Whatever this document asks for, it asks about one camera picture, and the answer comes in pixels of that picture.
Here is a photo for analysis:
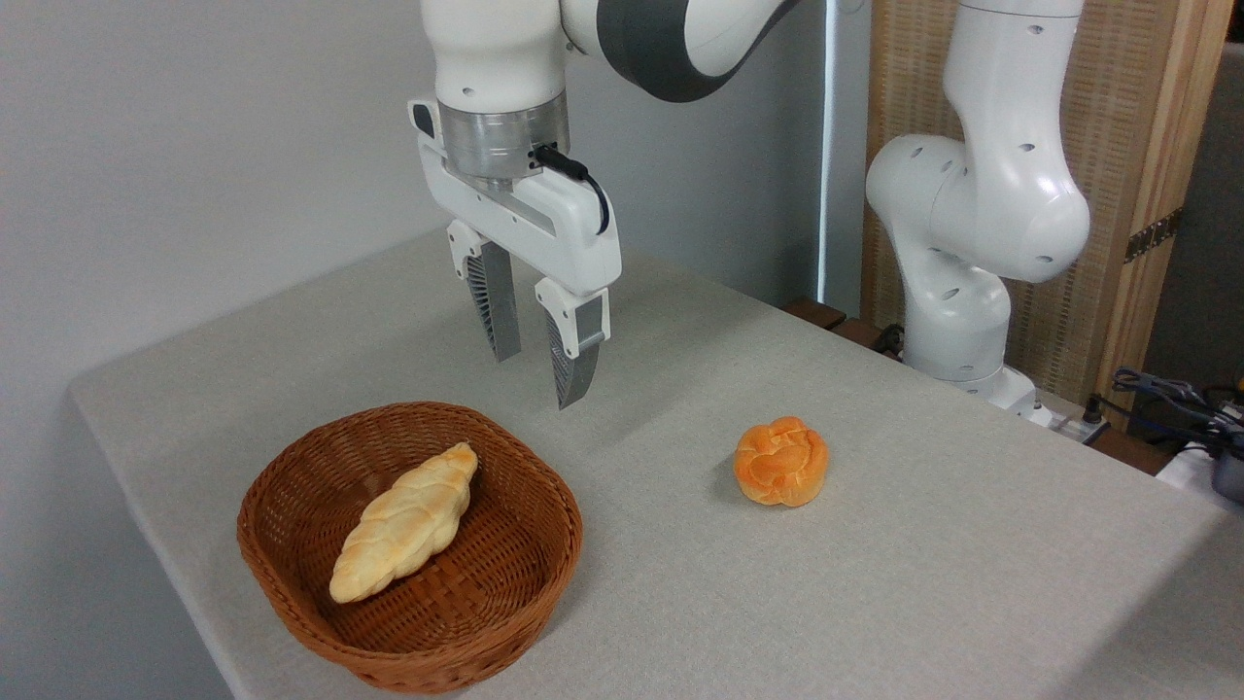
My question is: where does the brown wicker basket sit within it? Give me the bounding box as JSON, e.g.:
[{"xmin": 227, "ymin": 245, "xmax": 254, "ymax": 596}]
[{"xmin": 236, "ymin": 402, "xmax": 584, "ymax": 695}]

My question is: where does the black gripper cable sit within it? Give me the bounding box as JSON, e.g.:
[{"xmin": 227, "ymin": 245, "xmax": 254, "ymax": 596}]
[{"xmin": 532, "ymin": 144, "xmax": 612, "ymax": 237}]

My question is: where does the dark grey partition panel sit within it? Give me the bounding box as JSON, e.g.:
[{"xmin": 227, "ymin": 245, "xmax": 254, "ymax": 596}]
[{"xmin": 1143, "ymin": 43, "xmax": 1244, "ymax": 392}]

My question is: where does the wooden woven folding screen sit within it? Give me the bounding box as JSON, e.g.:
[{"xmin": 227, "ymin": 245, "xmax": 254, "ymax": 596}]
[{"xmin": 861, "ymin": 0, "xmax": 1235, "ymax": 431}]

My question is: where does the dark metal screen hinge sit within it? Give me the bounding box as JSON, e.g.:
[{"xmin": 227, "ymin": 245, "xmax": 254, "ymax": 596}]
[{"xmin": 1124, "ymin": 207, "xmax": 1185, "ymax": 264}]

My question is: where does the dark brown wooden board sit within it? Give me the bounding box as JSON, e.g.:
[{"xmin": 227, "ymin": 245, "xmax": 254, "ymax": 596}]
[{"xmin": 781, "ymin": 297, "xmax": 907, "ymax": 363}]

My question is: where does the black cable bundle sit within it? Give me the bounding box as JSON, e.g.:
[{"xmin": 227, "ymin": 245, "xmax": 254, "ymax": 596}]
[{"xmin": 1111, "ymin": 367, "xmax": 1244, "ymax": 460}]

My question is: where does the long braided bread loaf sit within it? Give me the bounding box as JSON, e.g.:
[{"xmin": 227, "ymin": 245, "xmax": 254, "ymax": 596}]
[{"xmin": 328, "ymin": 442, "xmax": 480, "ymax": 605}]

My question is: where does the round orange bread bun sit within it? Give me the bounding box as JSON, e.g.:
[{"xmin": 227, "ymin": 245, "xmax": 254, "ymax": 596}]
[{"xmin": 733, "ymin": 416, "xmax": 830, "ymax": 508}]

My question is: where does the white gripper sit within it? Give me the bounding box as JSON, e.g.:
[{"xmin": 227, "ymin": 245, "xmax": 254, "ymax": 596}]
[{"xmin": 408, "ymin": 96, "xmax": 623, "ymax": 411}]

